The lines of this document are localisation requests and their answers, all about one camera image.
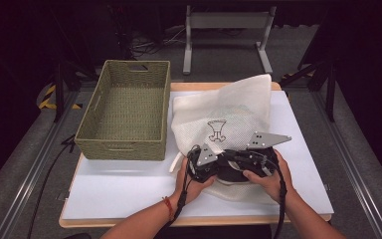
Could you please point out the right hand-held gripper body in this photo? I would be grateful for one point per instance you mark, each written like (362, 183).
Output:
(265, 140)

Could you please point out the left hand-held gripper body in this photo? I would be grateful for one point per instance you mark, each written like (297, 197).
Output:
(207, 156)

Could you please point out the cream mesh laundry bag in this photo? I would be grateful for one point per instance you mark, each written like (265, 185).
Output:
(225, 106)

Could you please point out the green woven basket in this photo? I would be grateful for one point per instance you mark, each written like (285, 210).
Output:
(126, 152)

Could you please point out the person's left hand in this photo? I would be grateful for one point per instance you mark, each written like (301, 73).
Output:
(192, 187)

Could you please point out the person's right hand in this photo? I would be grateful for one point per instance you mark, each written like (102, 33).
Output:
(272, 186)

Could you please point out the person's dark clothing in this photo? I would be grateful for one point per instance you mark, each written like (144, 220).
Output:
(219, 233)

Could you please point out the black metal stand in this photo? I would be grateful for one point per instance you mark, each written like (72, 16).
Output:
(59, 93)
(330, 93)

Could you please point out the white table board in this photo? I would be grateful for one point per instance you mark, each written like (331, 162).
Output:
(119, 192)

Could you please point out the grey metal stand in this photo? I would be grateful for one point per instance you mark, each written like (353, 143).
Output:
(227, 20)

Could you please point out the black and yellow hazard tape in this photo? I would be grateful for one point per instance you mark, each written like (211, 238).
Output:
(46, 99)

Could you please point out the aluminium floor rail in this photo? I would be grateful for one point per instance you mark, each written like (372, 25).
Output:
(30, 176)
(351, 166)

